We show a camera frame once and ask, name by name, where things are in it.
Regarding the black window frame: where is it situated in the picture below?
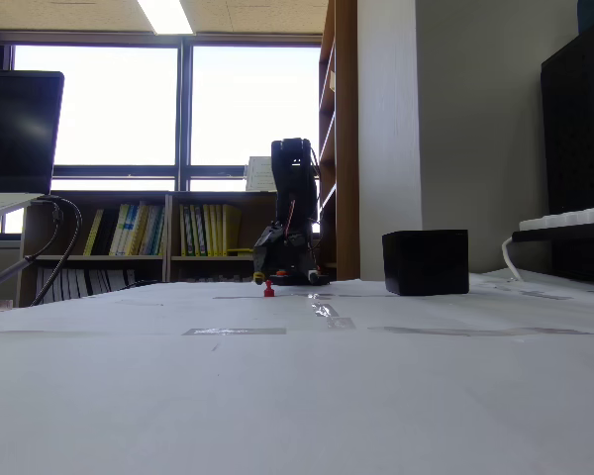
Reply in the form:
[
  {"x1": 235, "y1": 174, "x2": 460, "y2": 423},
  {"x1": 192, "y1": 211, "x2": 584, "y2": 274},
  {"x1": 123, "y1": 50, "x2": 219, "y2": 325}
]
[{"x1": 0, "y1": 32, "x2": 323, "y2": 194}]

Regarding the black perforated pegboard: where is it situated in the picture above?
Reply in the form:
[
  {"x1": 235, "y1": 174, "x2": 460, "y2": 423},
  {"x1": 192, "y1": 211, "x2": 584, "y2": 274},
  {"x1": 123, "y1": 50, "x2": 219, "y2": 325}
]
[{"x1": 540, "y1": 9, "x2": 594, "y2": 284}]

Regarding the black open box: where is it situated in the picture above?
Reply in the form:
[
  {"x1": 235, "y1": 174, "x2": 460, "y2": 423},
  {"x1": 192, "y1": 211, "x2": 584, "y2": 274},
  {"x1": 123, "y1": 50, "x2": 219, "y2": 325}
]
[{"x1": 381, "y1": 229, "x2": 470, "y2": 297}]

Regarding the white paper table cover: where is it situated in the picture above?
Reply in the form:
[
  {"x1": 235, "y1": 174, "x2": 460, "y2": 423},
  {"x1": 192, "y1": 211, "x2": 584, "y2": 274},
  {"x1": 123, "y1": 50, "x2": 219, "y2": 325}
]
[{"x1": 0, "y1": 269, "x2": 594, "y2": 475}]

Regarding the thick black laptop cable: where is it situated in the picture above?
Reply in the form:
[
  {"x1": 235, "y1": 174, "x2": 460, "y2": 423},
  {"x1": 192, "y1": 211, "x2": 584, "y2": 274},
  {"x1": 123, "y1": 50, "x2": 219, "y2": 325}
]
[{"x1": 29, "y1": 196, "x2": 84, "y2": 308}]

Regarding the black shelf under power strip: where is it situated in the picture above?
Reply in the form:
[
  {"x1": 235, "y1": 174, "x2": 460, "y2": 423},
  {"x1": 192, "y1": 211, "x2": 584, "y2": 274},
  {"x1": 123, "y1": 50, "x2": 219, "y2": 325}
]
[{"x1": 512, "y1": 221, "x2": 594, "y2": 244}]

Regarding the leaning yellow book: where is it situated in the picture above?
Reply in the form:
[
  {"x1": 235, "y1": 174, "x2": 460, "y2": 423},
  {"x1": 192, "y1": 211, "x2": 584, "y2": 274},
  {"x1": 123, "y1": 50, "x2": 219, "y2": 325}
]
[{"x1": 82, "y1": 208, "x2": 105, "y2": 257}]

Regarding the wide yellow binder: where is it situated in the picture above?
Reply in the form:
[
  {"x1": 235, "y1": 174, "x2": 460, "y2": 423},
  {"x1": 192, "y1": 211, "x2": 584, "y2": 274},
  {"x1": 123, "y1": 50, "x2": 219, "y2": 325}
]
[{"x1": 221, "y1": 204, "x2": 244, "y2": 257}]

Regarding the white printed notice sheet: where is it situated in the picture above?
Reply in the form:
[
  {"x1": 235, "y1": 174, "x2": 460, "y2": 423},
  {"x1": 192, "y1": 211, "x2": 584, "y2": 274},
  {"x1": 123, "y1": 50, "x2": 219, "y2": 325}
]
[{"x1": 245, "y1": 155, "x2": 277, "y2": 193}]

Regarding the low wooden bookshelf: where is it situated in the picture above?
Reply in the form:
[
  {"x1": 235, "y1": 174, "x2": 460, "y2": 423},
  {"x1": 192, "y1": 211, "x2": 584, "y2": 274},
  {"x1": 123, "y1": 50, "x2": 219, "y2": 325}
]
[{"x1": 18, "y1": 190, "x2": 289, "y2": 308}]

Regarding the white power strip cable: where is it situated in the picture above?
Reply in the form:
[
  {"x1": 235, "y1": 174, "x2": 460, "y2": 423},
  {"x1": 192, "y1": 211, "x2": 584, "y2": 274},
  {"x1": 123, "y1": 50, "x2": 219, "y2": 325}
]
[{"x1": 501, "y1": 236, "x2": 526, "y2": 282}]

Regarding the black screen laptop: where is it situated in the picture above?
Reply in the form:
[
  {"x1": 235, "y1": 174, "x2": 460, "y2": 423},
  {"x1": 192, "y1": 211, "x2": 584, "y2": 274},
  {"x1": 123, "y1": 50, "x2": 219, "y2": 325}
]
[{"x1": 0, "y1": 68, "x2": 65, "y2": 224}]

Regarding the dark teal object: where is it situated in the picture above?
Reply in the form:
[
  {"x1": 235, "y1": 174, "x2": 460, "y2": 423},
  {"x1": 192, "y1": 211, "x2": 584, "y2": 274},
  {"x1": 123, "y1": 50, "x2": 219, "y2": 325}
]
[{"x1": 576, "y1": 0, "x2": 594, "y2": 36}]

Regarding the rectangular ceiling light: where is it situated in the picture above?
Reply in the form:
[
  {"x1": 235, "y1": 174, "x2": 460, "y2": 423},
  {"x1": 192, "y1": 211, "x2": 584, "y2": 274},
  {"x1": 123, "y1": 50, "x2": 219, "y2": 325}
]
[{"x1": 137, "y1": 0, "x2": 197, "y2": 36}]

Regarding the thin black laptop cable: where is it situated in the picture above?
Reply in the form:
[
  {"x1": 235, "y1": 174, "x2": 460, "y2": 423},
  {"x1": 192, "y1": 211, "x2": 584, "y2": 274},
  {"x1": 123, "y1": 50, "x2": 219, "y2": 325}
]
[{"x1": 0, "y1": 200, "x2": 63, "y2": 298}]

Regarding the tall wooden bookshelf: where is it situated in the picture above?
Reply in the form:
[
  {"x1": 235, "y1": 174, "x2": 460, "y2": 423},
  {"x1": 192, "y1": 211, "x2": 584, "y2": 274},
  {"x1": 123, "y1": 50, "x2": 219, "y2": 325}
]
[{"x1": 318, "y1": 0, "x2": 361, "y2": 282}]

